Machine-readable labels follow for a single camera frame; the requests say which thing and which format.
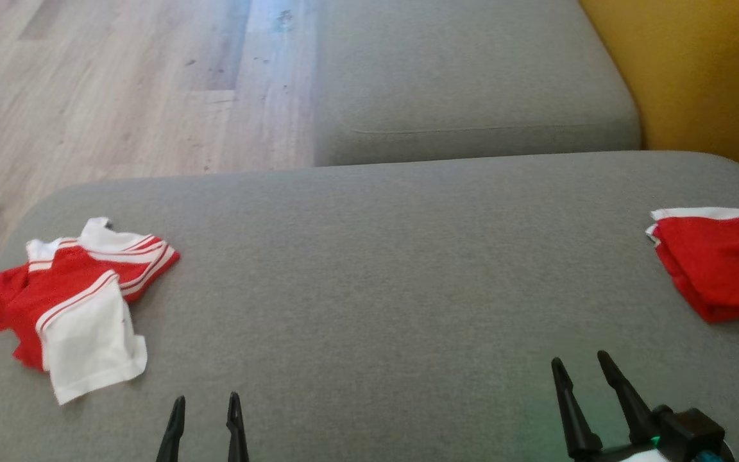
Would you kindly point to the red and white basketball jersey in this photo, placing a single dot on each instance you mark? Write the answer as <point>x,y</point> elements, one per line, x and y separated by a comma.
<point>68,289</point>

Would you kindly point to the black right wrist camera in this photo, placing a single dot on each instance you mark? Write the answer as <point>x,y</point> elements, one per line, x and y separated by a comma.
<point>690,433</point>

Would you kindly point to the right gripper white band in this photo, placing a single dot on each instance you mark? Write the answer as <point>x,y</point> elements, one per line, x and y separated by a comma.
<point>620,454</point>

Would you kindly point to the red shorts with white stripes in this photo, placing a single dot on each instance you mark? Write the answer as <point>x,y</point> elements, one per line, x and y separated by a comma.
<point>722,263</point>

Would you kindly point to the grey sofa side cushion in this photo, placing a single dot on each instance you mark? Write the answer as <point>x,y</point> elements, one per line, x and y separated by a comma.
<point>472,77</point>

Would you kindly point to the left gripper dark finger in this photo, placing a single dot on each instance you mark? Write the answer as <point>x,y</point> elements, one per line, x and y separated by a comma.
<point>174,430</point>
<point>237,430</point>

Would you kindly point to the grey fabric sofa seat cushion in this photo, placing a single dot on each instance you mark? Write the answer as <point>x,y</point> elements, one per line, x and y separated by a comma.
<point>376,289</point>

